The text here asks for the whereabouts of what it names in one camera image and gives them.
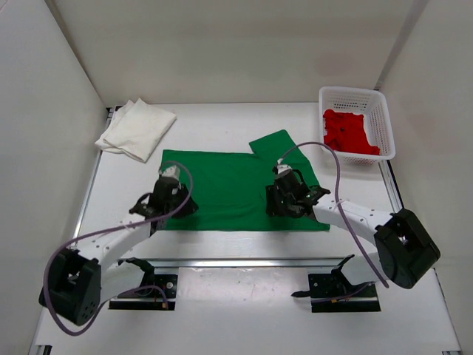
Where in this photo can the white t shirt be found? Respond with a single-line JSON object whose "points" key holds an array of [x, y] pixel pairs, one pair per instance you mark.
{"points": [[136, 130]]}

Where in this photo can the red t shirt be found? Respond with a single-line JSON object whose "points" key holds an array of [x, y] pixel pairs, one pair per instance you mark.
{"points": [[345, 133]]}

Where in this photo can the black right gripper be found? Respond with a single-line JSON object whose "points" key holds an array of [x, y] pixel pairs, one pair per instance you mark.
{"points": [[274, 191]]}

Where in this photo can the green t shirt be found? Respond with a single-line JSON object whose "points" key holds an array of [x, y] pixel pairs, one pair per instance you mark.
{"points": [[229, 188]]}

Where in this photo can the aluminium table edge rail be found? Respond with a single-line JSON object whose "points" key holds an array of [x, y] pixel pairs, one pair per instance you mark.
{"points": [[329, 262]]}

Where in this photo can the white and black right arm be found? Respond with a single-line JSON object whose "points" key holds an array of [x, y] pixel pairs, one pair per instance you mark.
{"points": [[404, 249]]}

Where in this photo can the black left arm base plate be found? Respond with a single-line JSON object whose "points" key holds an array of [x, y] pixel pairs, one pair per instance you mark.
{"points": [[158, 289]]}

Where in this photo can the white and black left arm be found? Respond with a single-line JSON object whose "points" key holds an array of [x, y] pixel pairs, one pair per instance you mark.
{"points": [[88, 271]]}

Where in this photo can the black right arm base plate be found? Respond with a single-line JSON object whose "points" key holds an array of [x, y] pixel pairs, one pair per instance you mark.
{"points": [[332, 293]]}

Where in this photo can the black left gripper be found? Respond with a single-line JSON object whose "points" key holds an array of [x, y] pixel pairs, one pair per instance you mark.
{"points": [[190, 207]]}

